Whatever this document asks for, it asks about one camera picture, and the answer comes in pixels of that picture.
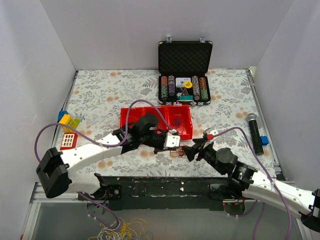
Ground coloured wire bundle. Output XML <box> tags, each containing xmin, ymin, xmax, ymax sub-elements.
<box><xmin>168</xmin><ymin>147</ymin><xmax>189</xmax><ymax>159</ymax></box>

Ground red plastic compartment tray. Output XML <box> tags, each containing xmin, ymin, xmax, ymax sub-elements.
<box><xmin>128</xmin><ymin>105</ymin><xmax>193</xmax><ymax>140</ymax></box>

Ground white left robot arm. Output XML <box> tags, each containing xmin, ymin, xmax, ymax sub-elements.
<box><xmin>36</xmin><ymin>113</ymin><xmax>180</xmax><ymax>200</ymax></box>

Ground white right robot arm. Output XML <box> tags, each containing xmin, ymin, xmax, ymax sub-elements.
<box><xmin>181</xmin><ymin>138</ymin><xmax>320</xmax><ymax>232</ymax></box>

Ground floral patterned table mat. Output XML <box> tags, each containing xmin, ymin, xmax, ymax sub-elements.
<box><xmin>66</xmin><ymin>69</ymin><xmax>276</xmax><ymax>177</ymax></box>

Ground black handheld microphone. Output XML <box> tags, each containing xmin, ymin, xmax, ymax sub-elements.
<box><xmin>246</xmin><ymin>113</ymin><xmax>264</xmax><ymax>156</ymax></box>

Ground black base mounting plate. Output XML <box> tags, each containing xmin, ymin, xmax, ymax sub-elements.
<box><xmin>77</xmin><ymin>175</ymin><xmax>258</xmax><ymax>212</ymax></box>

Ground small blue cube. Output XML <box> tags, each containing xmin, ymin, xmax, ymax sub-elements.
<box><xmin>260</xmin><ymin>135</ymin><xmax>270</xmax><ymax>146</ymax></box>

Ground black poker chip case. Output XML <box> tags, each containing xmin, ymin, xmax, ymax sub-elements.
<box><xmin>158</xmin><ymin>37</ymin><xmax>214</xmax><ymax>106</ymax></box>

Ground red white toy brick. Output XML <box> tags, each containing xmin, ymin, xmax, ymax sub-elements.
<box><xmin>60</xmin><ymin>132</ymin><xmax>78</xmax><ymax>151</ymax></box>

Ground yellow green toy bricks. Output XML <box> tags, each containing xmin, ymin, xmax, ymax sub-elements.
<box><xmin>59</xmin><ymin>114</ymin><xmax>81</xmax><ymax>133</ymax></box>

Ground blue toy brick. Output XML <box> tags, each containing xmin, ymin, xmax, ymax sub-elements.
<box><xmin>57</xmin><ymin>110</ymin><xmax>68</xmax><ymax>122</ymax></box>

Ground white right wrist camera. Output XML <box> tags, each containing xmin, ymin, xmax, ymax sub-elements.
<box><xmin>203</xmin><ymin>127</ymin><xmax>218</xmax><ymax>141</ymax></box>

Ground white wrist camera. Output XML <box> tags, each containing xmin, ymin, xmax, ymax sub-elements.
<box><xmin>163</xmin><ymin>131</ymin><xmax>181</xmax><ymax>150</ymax></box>
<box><xmin>203</xmin><ymin>127</ymin><xmax>218</xmax><ymax>141</ymax></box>

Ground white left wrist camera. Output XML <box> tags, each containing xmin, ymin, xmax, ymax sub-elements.
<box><xmin>163</xmin><ymin>131</ymin><xmax>181</xmax><ymax>150</ymax></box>

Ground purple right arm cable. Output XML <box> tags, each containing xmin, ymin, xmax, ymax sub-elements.
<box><xmin>212</xmin><ymin>126</ymin><xmax>293</xmax><ymax>240</ymax></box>

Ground loose yellow white wires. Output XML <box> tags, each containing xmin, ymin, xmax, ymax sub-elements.
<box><xmin>87</xmin><ymin>216</ymin><xmax>154</xmax><ymax>240</ymax></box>

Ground aluminium frame rail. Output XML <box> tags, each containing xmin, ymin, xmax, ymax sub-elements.
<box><xmin>29</xmin><ymin>182</ymin><xmax>79</xmax><ymax>204</ymax></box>

